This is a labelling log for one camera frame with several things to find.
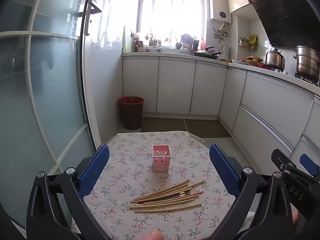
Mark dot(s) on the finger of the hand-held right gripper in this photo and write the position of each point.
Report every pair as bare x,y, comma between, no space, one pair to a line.
308,165
281,160

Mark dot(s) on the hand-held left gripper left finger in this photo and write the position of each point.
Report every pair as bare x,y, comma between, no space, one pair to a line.
93,170

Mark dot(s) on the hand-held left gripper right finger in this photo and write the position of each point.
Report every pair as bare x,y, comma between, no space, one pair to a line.
222,170

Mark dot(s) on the pile of wooden chopsticks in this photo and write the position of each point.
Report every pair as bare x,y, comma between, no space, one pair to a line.
172,190

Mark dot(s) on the black chopstick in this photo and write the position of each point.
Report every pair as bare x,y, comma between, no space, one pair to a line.
167,195

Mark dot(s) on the pink perforated chopstick holder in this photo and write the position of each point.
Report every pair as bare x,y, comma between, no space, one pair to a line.
162,163

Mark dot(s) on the person's right hand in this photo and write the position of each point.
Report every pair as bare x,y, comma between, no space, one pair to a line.
295,220

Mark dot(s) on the person's left hand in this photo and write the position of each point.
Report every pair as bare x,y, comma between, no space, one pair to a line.
155,235

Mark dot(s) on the white cabinet drawer front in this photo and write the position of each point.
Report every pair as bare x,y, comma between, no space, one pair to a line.
275,105
257,135

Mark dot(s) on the brown floor mat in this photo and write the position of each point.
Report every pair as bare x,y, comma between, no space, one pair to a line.
207,128
163,125

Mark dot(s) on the floral tablecloth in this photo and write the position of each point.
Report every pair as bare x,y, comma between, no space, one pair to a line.
140,160

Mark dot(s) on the dark brown trash bin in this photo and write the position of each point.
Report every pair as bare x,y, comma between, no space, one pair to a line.
131,117

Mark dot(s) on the white cabinet door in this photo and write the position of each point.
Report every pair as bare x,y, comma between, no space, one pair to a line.
208,90
232,97
176,85
140,85

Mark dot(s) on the red trash bag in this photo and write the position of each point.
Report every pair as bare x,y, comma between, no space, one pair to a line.
131,100

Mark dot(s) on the gas stove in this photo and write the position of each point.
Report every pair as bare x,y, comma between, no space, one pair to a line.
307,78

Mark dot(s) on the frosted glass door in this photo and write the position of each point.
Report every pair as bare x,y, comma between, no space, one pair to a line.
45,92

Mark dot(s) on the stainless steel steamer pot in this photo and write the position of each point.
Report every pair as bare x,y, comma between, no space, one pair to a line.
307,62

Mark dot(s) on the stainless steel kettle pot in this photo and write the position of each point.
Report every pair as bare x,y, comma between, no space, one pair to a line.
275,58

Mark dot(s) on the plate of food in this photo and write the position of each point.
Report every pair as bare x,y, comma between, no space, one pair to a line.
253,59

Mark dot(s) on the white plate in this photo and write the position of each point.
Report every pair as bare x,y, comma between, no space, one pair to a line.
238,61

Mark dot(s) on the black frying pan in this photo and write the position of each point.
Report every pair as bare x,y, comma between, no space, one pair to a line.
206,54

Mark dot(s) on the translucent white jug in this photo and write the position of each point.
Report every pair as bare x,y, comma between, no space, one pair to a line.
225,51

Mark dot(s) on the yellow green packet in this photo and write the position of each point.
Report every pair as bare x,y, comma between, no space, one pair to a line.
253,42

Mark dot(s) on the red bottle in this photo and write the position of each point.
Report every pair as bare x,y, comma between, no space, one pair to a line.
203,45

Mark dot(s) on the brown lidded jar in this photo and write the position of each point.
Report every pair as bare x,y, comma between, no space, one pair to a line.
139,47

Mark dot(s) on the grey plastic bag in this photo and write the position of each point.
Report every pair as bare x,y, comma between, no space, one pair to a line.
187,40

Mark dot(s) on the steel basin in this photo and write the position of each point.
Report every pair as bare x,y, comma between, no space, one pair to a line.
155,49

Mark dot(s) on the water heater pipes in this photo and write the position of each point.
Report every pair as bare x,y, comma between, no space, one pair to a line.
220,31

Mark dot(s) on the row of small dark bottles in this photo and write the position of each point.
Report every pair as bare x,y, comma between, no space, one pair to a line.
155,41

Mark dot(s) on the black range hood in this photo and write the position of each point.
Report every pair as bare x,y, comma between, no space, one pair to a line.
287,17

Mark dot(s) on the white water heater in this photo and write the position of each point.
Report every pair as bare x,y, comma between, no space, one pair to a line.
220,5

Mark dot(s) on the kitchen window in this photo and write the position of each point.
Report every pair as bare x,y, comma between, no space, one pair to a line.
172,12

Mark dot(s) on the metal wall rack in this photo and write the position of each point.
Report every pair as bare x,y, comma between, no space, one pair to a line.
243,43

